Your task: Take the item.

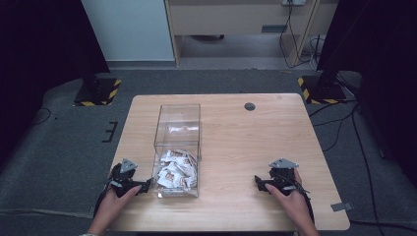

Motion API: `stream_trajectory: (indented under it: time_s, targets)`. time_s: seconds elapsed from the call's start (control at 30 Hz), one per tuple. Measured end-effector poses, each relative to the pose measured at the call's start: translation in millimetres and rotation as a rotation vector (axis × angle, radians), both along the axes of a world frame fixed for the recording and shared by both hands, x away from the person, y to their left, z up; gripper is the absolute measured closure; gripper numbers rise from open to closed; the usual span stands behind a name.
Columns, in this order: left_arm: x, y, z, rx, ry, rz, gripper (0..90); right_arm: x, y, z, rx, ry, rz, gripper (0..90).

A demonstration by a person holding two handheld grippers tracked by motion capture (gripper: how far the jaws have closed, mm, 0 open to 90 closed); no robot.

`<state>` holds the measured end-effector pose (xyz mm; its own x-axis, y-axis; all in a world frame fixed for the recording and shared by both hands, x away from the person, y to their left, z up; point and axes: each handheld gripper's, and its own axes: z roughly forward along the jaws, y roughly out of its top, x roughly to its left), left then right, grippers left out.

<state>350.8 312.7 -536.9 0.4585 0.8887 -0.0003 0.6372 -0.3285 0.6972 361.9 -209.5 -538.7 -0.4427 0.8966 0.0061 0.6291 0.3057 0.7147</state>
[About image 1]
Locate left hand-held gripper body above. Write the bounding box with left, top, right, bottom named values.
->
left=109, top=157, right=144, bottom=199

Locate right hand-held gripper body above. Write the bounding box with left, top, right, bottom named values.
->
left=264, top=157, right=300, bottom=197

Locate pile of white packets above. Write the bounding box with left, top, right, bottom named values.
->
left=155, top=148, right=199, bottom=192

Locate clear plastic box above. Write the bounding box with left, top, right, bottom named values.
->
left=150, top=103, right=202, bottom=200

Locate person's right hand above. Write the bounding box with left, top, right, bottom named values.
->
left=264, top=168, right=313, bottom=228

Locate person's left hand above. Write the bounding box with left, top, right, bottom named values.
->
left=93, top=184, right=143, bottom=227

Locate black floor tape mark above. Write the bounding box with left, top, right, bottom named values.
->
left=101, top=121, right=119, bottom=144

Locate grey tape piece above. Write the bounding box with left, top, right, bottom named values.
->
left=329, top=202, right=355, bottom=212

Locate striped stand base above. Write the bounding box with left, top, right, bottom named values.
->
left=297, top=74, right=348, bottom=105
left=73, top=77, right=123, bottom=107

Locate black curtain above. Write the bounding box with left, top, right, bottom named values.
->
left=316, top=0, right=417, bottom=180
left=0, top=0, right=111, bottom=165

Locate white panel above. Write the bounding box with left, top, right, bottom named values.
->
left=81, top=0, right=175, bottom=62

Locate light wooden desk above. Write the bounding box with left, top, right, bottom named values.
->
left=163, top=0, right=339, bottom=68

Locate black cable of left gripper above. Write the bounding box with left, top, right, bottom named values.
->
left=92, top=180, right=116, bottom=219

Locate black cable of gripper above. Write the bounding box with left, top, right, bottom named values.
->
left=284, top=176, right=317, bottom=225
left=92, top=180, right=116, bottom=219

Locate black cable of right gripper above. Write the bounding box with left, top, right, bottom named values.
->
left=284, top=176, right=317, bottom=225

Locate thin black floor cable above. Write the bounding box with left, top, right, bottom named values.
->
left=32, top=107, right=53, bottom=126

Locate black hanging cable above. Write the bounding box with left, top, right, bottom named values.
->
left=278, top=0, right=321, bottom=70

